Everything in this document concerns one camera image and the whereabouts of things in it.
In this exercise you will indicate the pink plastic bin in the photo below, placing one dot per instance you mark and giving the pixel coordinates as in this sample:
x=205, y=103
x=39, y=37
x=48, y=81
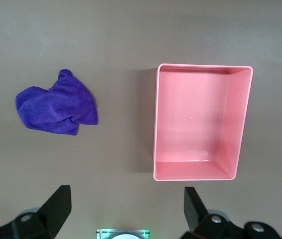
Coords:
x=188, y=124

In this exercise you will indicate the purple microfibre cloth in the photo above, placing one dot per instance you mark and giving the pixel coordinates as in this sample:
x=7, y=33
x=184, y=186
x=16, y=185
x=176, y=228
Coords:
x=56, y=107

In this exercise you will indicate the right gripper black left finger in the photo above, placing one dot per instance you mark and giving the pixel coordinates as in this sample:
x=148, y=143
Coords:
x=51, y=214

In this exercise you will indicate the brown table cover sheet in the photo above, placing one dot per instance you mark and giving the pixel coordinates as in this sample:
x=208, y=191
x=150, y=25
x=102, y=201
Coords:
x=131, y=37

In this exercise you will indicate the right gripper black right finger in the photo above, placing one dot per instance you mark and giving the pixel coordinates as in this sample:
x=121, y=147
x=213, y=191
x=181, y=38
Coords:
x=195, y=214

